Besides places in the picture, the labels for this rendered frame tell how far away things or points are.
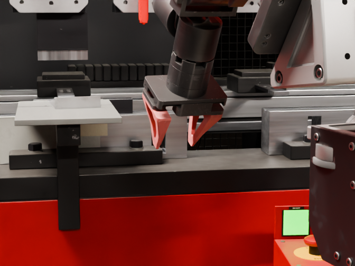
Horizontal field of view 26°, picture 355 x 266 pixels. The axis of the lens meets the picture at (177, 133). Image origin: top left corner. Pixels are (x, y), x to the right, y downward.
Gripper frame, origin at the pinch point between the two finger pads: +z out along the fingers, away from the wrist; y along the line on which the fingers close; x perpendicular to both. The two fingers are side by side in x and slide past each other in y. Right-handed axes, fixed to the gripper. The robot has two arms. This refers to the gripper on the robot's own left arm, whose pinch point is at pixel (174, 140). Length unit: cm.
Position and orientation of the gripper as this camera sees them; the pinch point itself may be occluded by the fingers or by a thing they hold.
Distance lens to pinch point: 110.4
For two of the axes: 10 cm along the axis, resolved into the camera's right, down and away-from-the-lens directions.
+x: 3.6, 5.8, -7.3
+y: -9.2, 0.6, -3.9
